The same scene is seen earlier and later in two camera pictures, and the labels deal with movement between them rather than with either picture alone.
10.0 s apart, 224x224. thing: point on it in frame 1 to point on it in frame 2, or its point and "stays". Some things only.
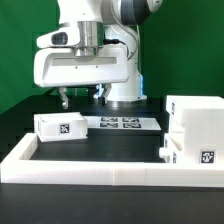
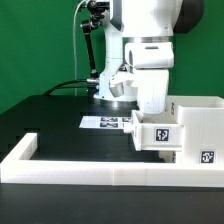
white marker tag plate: (121, 123) stays
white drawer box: (60, 126) to (156, 136)
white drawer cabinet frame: (200, 121) stays
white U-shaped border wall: (18, 167) stays
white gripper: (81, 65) to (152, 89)
